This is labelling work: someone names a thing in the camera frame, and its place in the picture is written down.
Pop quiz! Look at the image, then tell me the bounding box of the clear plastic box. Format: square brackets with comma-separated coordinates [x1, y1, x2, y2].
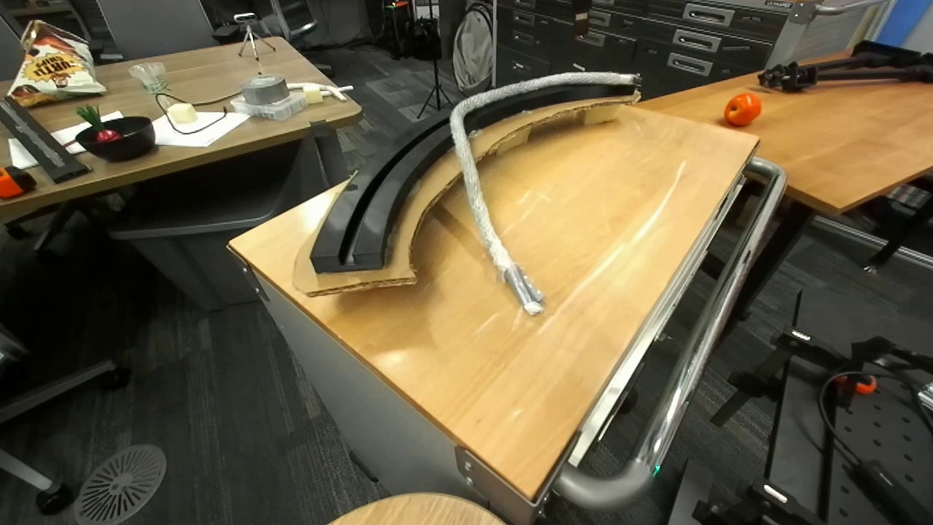
[231, 91, 312, 125]

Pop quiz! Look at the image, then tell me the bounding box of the grey duct tape roll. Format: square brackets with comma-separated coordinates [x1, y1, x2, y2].
[239, 77, 293, 110]

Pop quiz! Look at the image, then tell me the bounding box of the round white floor vent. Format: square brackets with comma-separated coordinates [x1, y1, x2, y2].
[70, 443, 171, 525]

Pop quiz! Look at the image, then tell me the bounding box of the clear plastic wrap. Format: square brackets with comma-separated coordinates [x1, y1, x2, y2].
[127, 61, 174, 100]

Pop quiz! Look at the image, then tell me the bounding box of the black curved skate track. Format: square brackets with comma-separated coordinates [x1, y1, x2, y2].
[308, 79, 639, 276]

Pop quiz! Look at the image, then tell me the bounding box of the dark drawer cabinet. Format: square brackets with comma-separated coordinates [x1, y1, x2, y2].
[492, 0, 792, 101]

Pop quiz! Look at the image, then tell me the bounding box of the round wooden stool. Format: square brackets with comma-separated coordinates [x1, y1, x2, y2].
[325, 489, 509, 525]

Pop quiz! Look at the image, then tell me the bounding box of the black perforated breadboard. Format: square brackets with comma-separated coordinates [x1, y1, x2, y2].
[767, 381, 933, 525]

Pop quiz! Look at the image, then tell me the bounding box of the grey plastic bin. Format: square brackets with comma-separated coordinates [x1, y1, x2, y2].
[767, 0, 885, 71]

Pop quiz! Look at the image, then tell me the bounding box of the blue panel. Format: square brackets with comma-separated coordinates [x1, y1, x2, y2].
[872, 0, 933, 53]

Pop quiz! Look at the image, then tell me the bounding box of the orange fruit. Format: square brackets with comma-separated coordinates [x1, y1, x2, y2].
[719, 91, 767, 132]

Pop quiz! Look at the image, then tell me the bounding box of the chrome cart handle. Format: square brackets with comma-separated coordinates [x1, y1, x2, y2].
[551, 158, 789, 514]

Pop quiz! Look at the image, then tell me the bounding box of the white round fan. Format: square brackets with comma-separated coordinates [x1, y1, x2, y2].
[448, 0, 500, 96]

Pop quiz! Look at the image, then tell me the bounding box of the white braided rope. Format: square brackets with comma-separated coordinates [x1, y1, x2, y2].
[446, 71, 643, 317]

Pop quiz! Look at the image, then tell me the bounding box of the orange clamp handle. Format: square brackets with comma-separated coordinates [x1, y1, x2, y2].
[830, 370, 884, 400]

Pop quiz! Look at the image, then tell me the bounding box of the small orange tool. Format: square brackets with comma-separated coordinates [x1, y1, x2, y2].
[0, 166, 41, 203]

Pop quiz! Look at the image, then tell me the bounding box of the black chair base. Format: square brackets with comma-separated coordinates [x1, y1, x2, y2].
[0, 323, 132, 518]

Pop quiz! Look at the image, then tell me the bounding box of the small silver tripod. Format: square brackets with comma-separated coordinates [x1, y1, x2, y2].
[231, 8, 282, 66]

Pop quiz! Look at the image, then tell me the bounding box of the black bowl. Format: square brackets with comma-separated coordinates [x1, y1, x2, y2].
[72, 114, 159, 166]

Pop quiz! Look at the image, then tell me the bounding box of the chip snack bag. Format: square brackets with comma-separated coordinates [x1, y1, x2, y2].
[6, 17, 111, 110]

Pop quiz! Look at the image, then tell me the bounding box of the wooden conference table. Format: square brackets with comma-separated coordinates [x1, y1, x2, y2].
[0, 36, 363, 314]

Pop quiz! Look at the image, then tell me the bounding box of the white paper sheet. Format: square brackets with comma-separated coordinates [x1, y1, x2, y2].
[152, 109, 255, 152]

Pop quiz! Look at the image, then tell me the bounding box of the black folded tripod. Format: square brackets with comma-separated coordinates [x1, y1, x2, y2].
[756, 40, 933, 96]

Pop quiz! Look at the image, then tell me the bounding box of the wooden side table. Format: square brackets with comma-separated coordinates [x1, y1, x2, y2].
[635, 53, 933, 218]

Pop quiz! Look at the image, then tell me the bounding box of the long black flat bar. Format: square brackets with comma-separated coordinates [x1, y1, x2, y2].
[0, 96, 94, 186]

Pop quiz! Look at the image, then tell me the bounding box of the grey office chair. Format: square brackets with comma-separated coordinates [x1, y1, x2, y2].
[94, 0, 219, 61]

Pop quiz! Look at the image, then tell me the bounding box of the grey metal cart cabinet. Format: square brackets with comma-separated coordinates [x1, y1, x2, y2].
[231, 241, 782, 525]

